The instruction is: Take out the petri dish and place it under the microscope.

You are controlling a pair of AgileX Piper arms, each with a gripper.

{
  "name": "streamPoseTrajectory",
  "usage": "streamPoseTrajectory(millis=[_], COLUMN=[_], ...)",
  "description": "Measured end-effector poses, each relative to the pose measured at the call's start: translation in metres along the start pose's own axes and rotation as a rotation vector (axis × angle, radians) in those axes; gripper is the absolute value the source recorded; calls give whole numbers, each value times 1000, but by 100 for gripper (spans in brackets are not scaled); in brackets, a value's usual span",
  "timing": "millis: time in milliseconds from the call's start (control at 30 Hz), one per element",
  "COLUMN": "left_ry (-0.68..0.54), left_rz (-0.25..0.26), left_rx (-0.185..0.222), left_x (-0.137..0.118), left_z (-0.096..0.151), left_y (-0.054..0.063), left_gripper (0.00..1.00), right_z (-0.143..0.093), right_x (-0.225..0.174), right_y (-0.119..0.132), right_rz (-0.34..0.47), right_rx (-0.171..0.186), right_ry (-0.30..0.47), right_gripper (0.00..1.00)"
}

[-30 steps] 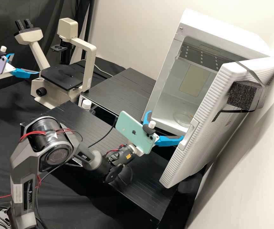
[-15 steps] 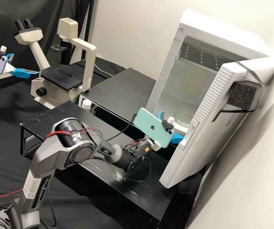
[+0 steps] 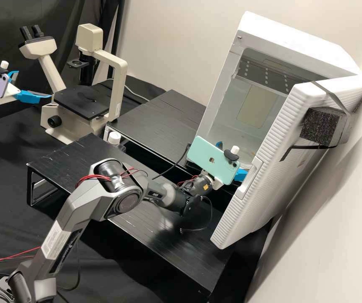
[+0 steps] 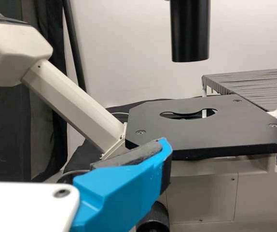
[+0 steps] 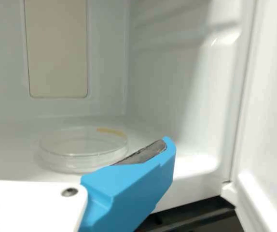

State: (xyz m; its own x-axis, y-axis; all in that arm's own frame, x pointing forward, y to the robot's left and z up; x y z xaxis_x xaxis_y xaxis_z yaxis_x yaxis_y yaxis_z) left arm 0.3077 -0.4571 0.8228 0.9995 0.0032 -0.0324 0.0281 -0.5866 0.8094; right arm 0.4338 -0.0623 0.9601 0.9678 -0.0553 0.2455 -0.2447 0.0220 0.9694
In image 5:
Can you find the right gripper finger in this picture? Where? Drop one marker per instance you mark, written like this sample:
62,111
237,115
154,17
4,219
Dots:
128,193

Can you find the petri dish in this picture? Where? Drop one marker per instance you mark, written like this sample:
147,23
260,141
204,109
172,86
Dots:
80,149

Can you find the white incubator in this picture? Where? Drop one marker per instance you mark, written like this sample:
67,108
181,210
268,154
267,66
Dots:
165,72

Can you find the incubator door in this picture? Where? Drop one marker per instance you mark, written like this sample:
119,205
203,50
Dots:
273,120

